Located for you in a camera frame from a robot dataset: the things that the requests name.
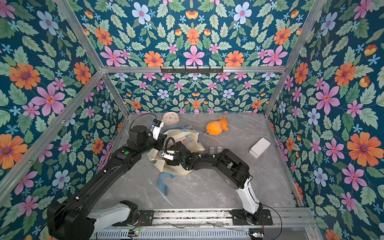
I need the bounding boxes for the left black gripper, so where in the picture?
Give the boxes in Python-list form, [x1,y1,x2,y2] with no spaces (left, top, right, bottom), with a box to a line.
[137,132,168,156]

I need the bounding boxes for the cream canvas tote bag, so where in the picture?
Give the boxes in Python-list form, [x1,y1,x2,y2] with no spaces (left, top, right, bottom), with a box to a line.
[146,125,206,196]

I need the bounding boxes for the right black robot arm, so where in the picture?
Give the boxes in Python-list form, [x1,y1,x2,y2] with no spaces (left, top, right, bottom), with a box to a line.
[158,138,263,225]

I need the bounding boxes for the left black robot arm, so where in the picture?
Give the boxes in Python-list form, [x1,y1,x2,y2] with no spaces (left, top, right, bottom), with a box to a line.
[47,121,166,240]

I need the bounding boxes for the pink round alarm clock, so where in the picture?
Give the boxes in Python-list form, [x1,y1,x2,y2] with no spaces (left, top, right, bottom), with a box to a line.
[162,112,180,127]

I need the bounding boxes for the orange plastic fish toy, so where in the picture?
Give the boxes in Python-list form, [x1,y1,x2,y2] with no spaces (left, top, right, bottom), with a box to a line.
[206,117,229,136]

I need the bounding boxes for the white rectangular box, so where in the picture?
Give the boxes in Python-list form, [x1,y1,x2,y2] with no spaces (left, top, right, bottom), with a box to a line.
[249,138,271,159]

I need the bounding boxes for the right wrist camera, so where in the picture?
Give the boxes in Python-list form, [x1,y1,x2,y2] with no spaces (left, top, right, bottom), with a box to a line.
[159,151,175,161]

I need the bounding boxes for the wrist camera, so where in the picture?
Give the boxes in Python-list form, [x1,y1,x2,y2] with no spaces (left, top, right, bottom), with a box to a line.
[159,151,175,161]
[149,119,164,140]

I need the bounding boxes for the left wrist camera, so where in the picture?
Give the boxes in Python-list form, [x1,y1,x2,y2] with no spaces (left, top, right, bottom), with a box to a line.
[149,119,164,140]

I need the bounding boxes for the black hook rail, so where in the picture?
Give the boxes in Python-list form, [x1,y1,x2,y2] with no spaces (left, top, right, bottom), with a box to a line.
[160,67,224,74]

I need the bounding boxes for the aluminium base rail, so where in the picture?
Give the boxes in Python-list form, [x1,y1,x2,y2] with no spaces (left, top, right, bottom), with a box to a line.
[91,207,323,240]

